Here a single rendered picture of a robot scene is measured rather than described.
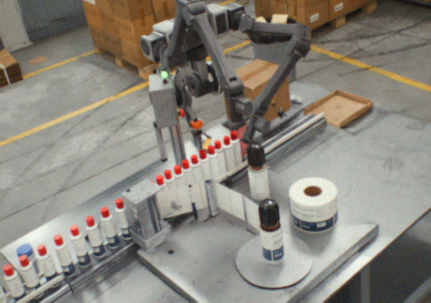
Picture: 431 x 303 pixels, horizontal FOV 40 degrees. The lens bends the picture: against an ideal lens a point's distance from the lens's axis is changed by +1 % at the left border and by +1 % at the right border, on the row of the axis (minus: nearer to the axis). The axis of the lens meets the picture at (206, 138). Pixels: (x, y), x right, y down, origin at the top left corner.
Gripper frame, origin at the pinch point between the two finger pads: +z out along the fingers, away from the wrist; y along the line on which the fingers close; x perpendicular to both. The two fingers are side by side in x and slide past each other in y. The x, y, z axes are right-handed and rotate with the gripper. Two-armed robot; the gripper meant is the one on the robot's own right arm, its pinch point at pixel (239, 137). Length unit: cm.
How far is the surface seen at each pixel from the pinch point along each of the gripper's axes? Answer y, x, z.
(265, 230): -27, -40, 15
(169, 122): -22.3, 20.0, -12.2
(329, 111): 89, 24, 35
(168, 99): -20.9, 18.7, -23.5
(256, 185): -2.8, -10.2, 20.4
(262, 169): 0.9, -11.3, 13.3
